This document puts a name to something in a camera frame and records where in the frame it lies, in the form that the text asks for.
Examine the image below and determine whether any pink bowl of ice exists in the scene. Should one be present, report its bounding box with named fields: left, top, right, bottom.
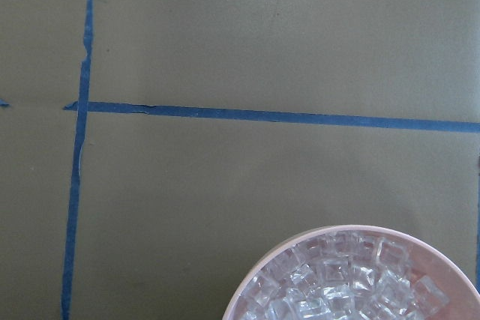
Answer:
left=223, top=225, right=479, bottom=319

